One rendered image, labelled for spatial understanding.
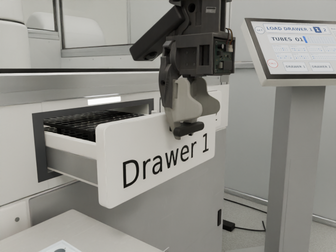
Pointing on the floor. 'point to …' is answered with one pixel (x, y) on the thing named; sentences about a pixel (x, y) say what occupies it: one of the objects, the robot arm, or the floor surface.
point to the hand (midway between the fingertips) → (180, 128)
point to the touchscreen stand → (293, 168)
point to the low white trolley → (74, 236)
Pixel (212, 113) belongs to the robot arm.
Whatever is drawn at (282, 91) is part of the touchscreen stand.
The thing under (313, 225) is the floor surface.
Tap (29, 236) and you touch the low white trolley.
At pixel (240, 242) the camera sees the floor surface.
